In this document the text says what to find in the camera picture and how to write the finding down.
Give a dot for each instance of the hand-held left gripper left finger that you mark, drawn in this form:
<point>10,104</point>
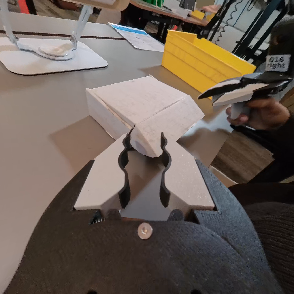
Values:
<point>103,181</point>

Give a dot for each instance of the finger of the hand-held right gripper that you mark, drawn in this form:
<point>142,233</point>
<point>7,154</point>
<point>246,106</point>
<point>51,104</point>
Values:
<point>220,88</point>
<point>236,94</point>

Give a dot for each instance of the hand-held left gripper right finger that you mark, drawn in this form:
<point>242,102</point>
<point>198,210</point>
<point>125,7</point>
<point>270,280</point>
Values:
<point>188,181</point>

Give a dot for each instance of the yellow plastic bin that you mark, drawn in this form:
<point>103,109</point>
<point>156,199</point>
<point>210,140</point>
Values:
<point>195,64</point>

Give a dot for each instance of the white cardboard mailer box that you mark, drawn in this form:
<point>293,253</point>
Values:
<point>142,101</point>

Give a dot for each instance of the person's right forearm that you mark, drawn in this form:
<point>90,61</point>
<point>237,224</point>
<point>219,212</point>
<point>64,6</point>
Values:
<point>275,149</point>

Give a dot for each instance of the person's right hand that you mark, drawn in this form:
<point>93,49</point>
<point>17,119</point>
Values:
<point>268,114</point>

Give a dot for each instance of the black metal rack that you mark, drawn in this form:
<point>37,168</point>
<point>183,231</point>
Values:
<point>252,34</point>

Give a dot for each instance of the yellow storage bin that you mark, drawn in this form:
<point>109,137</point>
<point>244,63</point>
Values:
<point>198,15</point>

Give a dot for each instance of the background work table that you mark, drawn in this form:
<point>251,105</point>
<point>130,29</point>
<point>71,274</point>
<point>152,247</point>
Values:
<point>165,11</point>

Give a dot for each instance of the white leaflet with blue stripe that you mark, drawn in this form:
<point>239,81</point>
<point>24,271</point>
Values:
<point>140,36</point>

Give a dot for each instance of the person's dark clothing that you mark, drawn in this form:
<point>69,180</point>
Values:
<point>271,229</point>

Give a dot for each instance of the green bin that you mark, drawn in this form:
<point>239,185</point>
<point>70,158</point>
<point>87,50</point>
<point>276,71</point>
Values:
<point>156,2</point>

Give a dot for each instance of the orange cone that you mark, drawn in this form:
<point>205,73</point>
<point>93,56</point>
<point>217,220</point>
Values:
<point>23,5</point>

